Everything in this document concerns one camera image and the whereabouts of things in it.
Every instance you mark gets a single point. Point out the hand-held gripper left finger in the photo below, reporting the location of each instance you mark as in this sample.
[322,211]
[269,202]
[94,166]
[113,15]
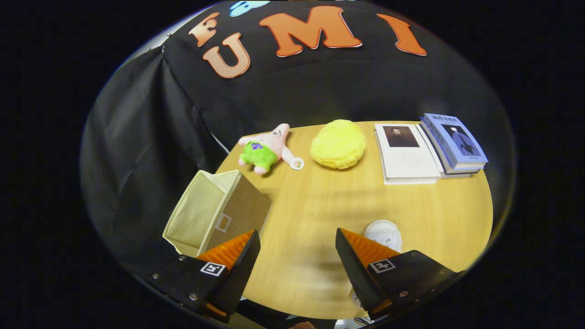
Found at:
[237,274]

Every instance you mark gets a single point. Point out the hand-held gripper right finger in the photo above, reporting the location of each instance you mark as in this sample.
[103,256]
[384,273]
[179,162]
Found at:
[356,274]

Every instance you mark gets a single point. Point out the white shoe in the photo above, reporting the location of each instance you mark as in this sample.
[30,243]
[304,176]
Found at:
[384,233]

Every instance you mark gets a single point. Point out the beige fabric storage box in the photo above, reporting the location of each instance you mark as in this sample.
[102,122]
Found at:
[201,214]

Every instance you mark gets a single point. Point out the white portrait cover book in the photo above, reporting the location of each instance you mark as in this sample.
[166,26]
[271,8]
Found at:
[409,162]

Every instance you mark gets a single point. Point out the pink star plush toy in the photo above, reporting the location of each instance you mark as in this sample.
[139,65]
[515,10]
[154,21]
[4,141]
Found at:
[267,148]

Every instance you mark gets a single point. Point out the yellow plush bread toy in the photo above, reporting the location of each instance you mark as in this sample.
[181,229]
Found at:
[338,144]

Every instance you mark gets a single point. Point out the blue cover book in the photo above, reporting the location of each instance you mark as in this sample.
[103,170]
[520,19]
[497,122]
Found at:
[457,141]

